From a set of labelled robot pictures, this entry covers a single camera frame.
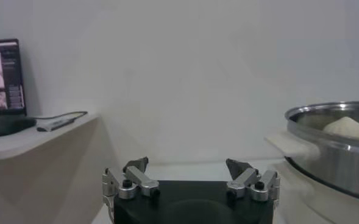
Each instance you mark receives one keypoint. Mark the stainless steel steamer basket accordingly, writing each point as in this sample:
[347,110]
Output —
[334,164]

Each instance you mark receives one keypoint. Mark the black laptop beside mouse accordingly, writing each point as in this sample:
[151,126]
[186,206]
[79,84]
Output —
[2,76]

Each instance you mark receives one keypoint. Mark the white steamed baozi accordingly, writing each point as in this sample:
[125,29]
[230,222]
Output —
[346,129]

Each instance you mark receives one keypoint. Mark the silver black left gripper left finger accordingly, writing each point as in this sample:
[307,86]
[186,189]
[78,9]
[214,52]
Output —
[139,179]

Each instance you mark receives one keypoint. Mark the white side table with mouse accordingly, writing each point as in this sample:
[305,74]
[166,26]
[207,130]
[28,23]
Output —
[39,176]

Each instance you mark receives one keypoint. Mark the grey usb hub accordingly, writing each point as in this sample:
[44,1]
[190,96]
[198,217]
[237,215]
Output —
[55,124]

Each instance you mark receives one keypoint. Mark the black computer mouse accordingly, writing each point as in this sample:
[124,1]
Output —
[8,125]

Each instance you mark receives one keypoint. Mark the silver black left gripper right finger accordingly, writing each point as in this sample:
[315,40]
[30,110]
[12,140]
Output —
[243,179]

